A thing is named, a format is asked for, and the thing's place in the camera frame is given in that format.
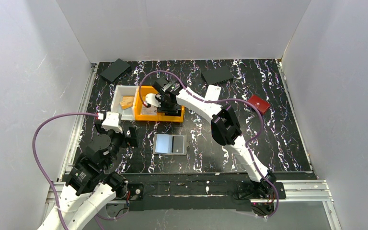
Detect black card case far centre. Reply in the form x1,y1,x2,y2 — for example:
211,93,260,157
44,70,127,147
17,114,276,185
201,66,234,85

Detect black card case far left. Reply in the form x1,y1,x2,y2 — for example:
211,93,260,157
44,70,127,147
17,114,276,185
100,58,131,83

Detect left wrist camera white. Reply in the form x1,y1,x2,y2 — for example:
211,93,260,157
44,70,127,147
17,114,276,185
101,112,123,133

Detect grey card holder blue inside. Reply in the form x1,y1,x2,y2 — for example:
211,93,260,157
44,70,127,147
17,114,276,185
152,134,188,155

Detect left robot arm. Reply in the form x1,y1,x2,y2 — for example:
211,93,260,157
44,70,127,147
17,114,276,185
39,126,138,230

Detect black VIP card in holder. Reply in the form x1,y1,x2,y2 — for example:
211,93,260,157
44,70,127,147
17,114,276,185
171,135,185,154

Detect white card holder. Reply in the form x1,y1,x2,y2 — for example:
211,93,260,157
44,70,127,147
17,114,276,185
204,85,222,101

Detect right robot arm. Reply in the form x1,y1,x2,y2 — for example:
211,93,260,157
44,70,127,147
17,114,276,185
144,79,278,197

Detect white plastic bin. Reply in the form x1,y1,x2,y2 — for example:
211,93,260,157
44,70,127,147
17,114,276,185
111,85,138,121

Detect orange double bin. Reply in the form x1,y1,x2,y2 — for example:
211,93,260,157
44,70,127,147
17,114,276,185
133,89,185,123

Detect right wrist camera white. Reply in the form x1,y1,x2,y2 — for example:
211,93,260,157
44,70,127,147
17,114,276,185
145,93,162,108

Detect black card case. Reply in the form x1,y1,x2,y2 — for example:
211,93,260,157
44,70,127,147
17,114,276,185
201,66,234,85
100,58,131,83

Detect silver cards in orange bin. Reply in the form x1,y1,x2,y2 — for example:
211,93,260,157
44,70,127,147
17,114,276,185
140,105,158,116

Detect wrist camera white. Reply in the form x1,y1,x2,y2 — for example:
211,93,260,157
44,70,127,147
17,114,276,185
145,93,162,108
101,112,123,133

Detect red card holder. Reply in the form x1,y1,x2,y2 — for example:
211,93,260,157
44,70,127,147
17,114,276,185
247,94,271,115

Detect tan cards in white bin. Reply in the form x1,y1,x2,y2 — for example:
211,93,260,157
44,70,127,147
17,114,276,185
119,96,135,110

